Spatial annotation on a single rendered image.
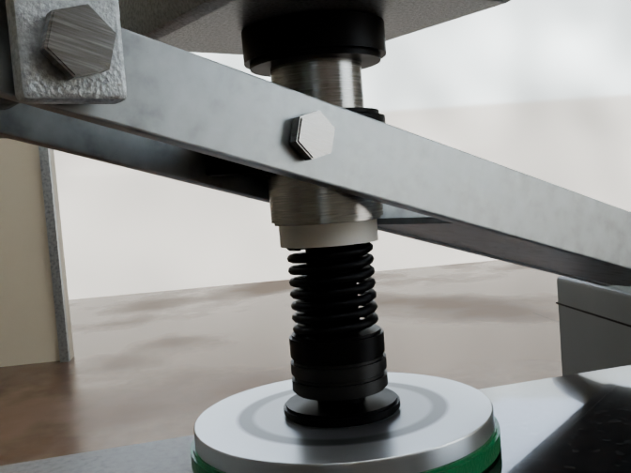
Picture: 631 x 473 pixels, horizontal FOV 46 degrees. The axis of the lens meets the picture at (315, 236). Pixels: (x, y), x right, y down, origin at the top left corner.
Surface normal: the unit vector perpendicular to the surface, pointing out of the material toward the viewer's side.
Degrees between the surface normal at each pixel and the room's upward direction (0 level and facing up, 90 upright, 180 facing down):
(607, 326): 90
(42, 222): 90
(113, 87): 90
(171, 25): 157
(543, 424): 0
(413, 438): 0
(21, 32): 90
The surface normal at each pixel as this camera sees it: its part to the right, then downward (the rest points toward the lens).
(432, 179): 0.59, 0.00
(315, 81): -0.05, 0.07
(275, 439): -0.08, -0.99
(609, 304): -0.99, 0.08
